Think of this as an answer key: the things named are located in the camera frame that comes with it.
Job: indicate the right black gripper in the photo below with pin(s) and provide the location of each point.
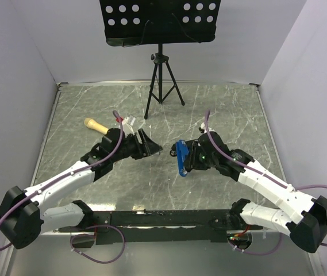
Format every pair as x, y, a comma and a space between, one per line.
191, 161

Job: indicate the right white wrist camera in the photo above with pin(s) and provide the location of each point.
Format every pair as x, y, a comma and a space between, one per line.
202, 128

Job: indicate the black music stand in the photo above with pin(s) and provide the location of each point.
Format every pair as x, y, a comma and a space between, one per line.
135, 23

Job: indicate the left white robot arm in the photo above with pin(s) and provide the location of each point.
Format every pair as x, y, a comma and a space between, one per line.
27, 213

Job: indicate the beige toy microphone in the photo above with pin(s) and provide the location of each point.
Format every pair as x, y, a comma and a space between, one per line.
94, 125

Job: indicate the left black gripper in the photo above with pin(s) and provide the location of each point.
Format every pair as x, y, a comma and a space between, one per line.
147, 148

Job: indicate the black stapler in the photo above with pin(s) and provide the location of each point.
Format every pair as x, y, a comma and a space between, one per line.
173, 153

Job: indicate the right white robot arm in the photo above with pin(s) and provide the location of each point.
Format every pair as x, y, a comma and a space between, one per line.
298, 215

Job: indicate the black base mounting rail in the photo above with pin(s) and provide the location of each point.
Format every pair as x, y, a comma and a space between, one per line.
161, 226

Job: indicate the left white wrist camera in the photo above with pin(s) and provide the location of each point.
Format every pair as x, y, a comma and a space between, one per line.
126, 124

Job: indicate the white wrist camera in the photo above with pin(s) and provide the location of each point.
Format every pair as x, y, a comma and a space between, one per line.
126, 124
202, 128

